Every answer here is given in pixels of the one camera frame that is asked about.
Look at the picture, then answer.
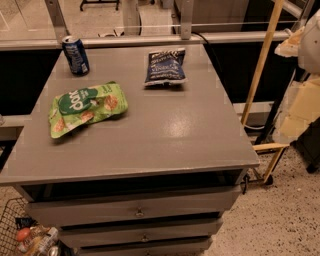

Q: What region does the dark blue chip bag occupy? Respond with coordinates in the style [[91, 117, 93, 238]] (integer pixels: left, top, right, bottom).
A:
[[144, 48, 187, 86]]

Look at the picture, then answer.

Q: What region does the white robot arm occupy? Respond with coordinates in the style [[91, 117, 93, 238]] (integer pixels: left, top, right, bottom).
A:
[[272, 10, 320, 143]]

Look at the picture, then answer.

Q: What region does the green snack bag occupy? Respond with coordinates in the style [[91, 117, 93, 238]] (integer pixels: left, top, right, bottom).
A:
[[49, 81, 128, 139]]

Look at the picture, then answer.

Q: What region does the grey drawer cabinet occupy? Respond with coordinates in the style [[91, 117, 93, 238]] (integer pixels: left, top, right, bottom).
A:
[[0, 44, 261, 256]]

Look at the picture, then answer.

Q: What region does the blue soda can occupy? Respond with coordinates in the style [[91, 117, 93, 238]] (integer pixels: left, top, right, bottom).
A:
[[62, 36, 90, 76]]

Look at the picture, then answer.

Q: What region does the middle grey drawer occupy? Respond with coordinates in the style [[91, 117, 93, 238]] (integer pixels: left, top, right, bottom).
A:
[[59, 218, 222, 247]]

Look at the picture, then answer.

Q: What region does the grey drawer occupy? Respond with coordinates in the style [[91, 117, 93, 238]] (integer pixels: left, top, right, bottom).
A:
[[59, 218, 222, 247], [79, 237, 212, 256], [26, 185, 241, 227]]

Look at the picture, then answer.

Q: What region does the top grey drawer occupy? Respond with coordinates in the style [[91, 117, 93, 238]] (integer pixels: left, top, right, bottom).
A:
[[26, 185, 241, 227]]

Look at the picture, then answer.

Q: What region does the bottom grey drawer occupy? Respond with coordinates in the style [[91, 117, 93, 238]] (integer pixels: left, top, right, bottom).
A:
[[79, 237, 212, 256]]

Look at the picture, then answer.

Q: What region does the grey metal railing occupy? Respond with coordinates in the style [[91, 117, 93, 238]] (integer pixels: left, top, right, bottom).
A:
[[0, 0, 291, 52]]

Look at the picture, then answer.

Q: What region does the white bottle in basket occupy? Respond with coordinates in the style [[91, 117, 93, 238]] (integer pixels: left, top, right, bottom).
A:
[[34, 227, 58, 256]]

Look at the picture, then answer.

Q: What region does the orange round item in basket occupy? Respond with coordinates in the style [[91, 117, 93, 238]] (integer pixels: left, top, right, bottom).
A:
[[16, 228, 30, 242]]

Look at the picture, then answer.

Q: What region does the yellow wooden frame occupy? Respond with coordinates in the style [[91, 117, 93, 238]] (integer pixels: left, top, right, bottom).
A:
[[241, 0, 289, 184]]

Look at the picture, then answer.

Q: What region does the black wire basket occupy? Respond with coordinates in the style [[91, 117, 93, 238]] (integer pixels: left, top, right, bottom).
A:
[[0, 198, 63, 256]]

